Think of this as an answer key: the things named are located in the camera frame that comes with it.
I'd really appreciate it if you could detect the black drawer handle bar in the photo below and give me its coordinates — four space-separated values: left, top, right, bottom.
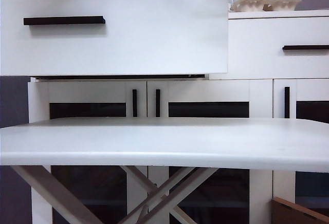
23 15 106 26
282 45 329 51

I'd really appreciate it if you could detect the white glass cabinet door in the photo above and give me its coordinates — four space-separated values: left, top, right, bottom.
48 80 148 224
273 79 329 204
147 80 273 224

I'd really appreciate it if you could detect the thick beige table leg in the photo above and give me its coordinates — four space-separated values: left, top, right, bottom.
10 165 103 224

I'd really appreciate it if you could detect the brown cardboard box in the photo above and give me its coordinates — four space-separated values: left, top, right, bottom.
271 197 329 224

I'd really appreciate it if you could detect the white drawer front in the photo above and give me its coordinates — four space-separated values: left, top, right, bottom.
227 17 329 80
0 0 229 81

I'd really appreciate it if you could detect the black door handle bar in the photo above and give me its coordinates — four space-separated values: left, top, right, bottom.
132 89 138 118
155 88 161 118
284 86 291 119

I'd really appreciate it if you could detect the white sideboard cabinet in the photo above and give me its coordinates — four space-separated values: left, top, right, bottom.
27 9 329 224

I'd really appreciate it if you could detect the white crossed table leg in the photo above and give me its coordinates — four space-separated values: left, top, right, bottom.
120 167 219 224
120 166 197 224

